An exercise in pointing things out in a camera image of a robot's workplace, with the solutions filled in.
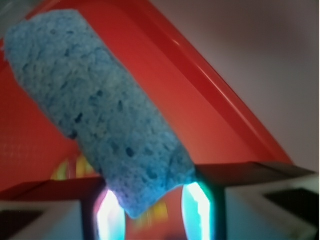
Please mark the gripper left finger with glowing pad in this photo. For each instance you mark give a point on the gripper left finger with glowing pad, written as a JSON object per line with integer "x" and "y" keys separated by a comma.
{"x": 74, "y": 209}

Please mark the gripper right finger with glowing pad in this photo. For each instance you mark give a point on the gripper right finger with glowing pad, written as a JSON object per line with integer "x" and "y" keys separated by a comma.
{"x": 252, "y": 201}

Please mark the blue sponge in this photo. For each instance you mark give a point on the blue sponge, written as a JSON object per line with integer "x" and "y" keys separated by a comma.
{"x": 65, "y": 67}

